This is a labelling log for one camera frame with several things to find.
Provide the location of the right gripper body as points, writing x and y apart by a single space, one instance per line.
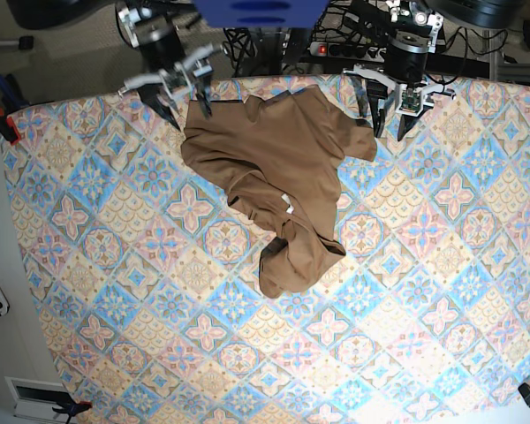
193 73

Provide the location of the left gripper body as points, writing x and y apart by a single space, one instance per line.
428 89

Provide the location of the brown t-shirt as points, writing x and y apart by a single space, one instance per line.
276 161

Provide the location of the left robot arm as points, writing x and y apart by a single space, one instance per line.
407 33

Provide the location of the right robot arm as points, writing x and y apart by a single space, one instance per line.
148 27

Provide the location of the white power strip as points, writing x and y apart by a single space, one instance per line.
353 51

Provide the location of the red black clamp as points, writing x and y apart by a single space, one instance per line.
8 129

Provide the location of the patterned tablecloth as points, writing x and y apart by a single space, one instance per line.
146 283

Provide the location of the black corner clamp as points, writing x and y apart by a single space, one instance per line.
524 391

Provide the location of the orange black clamp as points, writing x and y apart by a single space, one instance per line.
66 405

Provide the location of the white framed device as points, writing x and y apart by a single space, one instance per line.
35 400

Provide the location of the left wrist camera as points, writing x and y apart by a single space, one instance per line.
408 100

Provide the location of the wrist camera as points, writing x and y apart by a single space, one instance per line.
408 100
171 81

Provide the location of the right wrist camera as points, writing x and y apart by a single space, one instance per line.
171 81

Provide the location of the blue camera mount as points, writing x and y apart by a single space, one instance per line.
261 13

